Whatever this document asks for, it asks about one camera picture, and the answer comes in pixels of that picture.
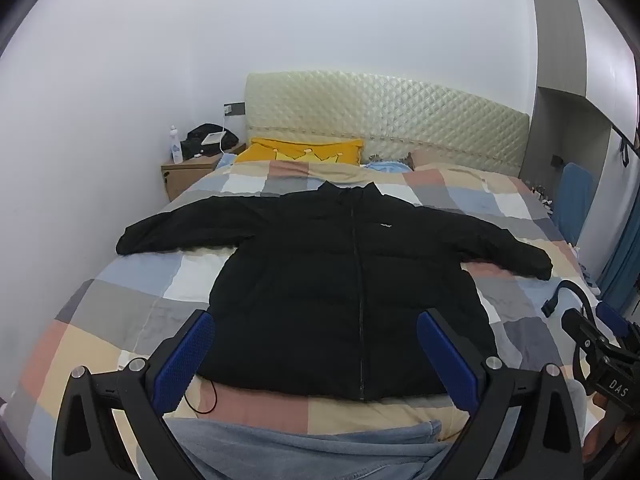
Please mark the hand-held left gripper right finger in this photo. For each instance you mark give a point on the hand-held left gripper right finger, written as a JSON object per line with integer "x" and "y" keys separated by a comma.
{"x": 450, "y": 360}

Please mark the light blue pillow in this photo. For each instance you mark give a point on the light blue pillow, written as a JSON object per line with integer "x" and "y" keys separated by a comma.
{"x": 387, "y": 166}
{"x": 227, "y": 160}

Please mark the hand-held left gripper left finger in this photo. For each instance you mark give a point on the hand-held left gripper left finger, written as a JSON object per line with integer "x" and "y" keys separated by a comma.
{"x": 182, "y": 365}

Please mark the wooden nightstand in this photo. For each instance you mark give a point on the wooden nightstand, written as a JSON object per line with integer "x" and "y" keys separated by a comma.
{"x": 182, "y": 175}

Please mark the black puffer jacket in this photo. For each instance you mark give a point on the black puffer jacket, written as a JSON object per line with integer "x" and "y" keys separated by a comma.
{"x": 320, "y": 280}

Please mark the person's right hand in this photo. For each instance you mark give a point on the person's right hand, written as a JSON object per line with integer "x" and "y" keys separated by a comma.
{"x": 597, "y": 440}

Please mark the yellow pillow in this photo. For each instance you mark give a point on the yellow pillow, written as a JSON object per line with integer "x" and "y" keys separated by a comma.
{"x": 295, "y": 151}

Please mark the cream quilted headboard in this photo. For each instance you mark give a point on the cream quilted headboard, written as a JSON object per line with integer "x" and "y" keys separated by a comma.
{"x": 390, "y": 110}

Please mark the white plastic bottle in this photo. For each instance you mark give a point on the white plastic bottle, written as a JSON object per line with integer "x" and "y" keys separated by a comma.
{"x": 175, "y": 146}

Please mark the blue chair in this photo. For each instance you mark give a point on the blue chair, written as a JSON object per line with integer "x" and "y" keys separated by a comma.
{"x": 575, "y": 200}

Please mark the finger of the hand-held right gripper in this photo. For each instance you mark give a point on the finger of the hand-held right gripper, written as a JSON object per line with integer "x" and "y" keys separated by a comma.
{"x": 615, "y": 317}
{"x": 565, "y": 287}

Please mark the black wall plug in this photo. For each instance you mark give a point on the black wall plug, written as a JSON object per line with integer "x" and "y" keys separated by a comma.
{"x": 557, "y": 160}

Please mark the grey wardrobe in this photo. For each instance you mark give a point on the grey wardrobe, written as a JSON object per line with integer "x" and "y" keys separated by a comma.
{"x": 575, "y": 30}

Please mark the black bag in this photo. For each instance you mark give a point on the black bag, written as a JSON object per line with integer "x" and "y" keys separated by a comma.
{"x": 200, "y": 140}

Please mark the grey wall socket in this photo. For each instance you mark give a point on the grey wall socket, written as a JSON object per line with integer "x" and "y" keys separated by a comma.
{"x": 235, "y": 108}

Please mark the checkered patchwork blanket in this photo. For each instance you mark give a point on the checkered patchwork blanket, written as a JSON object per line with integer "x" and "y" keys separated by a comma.
{"x": 125, "y": 320}

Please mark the white flat device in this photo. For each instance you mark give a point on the white flat device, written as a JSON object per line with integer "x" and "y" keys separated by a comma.
{"x": 213, "y": 138}

